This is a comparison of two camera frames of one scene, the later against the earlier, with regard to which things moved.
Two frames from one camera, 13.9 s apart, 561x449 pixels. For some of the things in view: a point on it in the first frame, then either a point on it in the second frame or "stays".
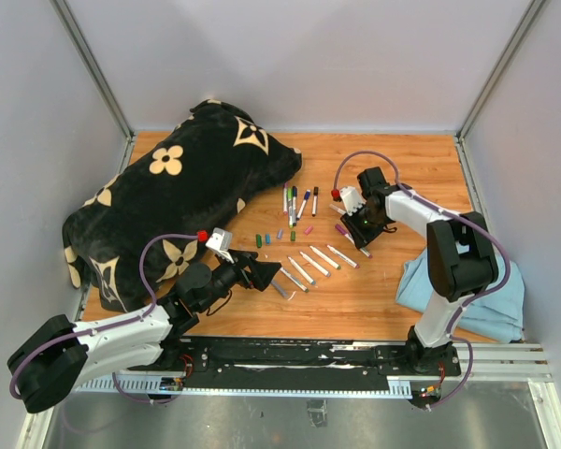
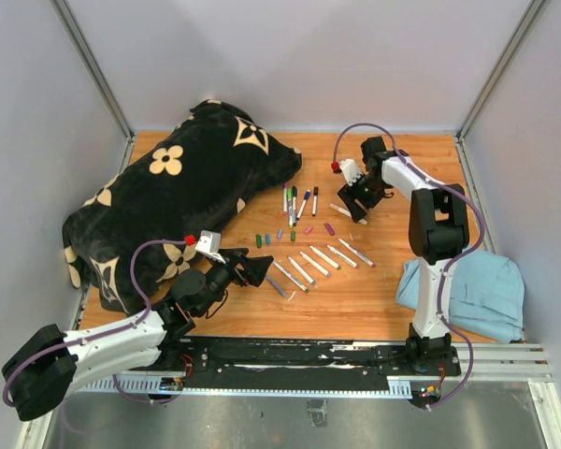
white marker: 315,264 stays
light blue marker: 311,282 stays
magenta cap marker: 346,234 -> 356,253
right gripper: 362,238 -> 348,194
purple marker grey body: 280,289 stays
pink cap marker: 343,256 stays
